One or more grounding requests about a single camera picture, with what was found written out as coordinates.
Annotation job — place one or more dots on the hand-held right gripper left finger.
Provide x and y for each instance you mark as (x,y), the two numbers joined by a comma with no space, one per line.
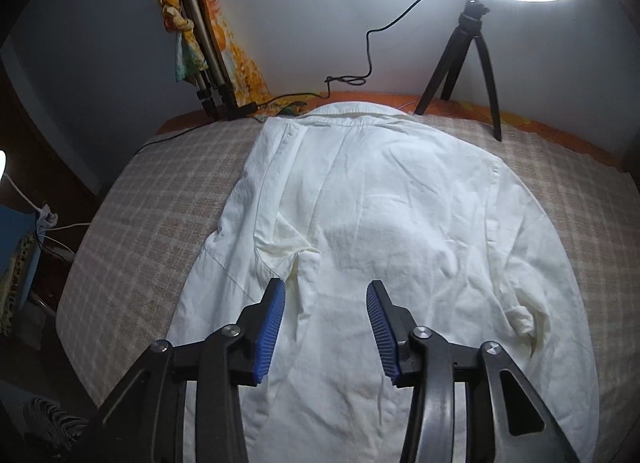
(270,328)

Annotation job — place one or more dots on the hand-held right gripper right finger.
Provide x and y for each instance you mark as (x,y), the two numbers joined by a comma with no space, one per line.
(380,328)

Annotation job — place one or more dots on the white shirt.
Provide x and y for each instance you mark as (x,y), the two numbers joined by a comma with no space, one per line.
(375,193)

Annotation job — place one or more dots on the beige checked blanket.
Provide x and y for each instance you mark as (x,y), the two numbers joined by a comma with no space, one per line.
(165,203)

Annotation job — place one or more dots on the black power adapter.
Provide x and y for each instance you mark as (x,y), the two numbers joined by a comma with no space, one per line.
(242,110)

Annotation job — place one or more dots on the orange bedsheet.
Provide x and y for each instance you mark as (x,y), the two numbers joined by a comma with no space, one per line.
(350,95)

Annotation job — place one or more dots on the black white striped cloth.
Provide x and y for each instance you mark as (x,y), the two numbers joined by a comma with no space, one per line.
(55,423)

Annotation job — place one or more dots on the leopard print cloth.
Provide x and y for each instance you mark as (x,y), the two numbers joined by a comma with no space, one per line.
(17,283)

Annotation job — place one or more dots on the orange floral cloth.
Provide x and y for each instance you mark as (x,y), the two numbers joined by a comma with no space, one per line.
(240,68)

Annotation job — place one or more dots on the black tripod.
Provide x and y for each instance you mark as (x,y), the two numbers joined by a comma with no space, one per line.
(452,58)

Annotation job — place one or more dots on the folded silver tripod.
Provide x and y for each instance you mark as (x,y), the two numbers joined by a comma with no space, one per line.
(207,43)

